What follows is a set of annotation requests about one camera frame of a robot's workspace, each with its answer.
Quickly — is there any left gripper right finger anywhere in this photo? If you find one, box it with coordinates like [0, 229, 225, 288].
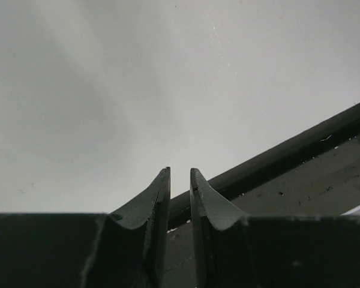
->
[190, 168, 360, 287]

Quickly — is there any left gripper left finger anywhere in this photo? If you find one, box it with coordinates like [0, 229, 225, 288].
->
[0, 168, 171, 287]

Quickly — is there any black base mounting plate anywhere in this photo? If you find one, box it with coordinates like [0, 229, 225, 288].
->
[163, 103, 360, 287]

